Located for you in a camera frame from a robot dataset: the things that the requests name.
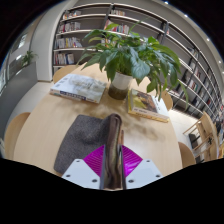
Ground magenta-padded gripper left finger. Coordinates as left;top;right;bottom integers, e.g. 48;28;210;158
61;144;107;190

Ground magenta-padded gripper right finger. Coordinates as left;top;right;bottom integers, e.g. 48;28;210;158
120;144;164;190

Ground zigzag-patterned grey-backed towel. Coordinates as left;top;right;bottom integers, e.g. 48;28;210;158
53;113;125;191

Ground light wooden round-backed chair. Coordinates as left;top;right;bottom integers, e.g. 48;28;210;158
177;141;197;168
161;89;174;111
3;111;32;159
52;64;81;84

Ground yellow-edged picture book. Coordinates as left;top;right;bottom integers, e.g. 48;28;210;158
127;88;171;123

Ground wooden slatted side chair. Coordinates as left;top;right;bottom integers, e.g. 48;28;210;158
182;111;221;163

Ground large white-covered book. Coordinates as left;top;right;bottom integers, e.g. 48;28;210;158
49;73;108;104

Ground green potted plant white pot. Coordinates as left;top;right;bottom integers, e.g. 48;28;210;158
77;20;189;101

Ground small green background plant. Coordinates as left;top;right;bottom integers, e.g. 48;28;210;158
20;50;38;68

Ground grey shelf unit with books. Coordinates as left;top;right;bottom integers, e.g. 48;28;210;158
52;2;224;134

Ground ceiling lights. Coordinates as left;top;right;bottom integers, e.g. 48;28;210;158
163;1;223;64

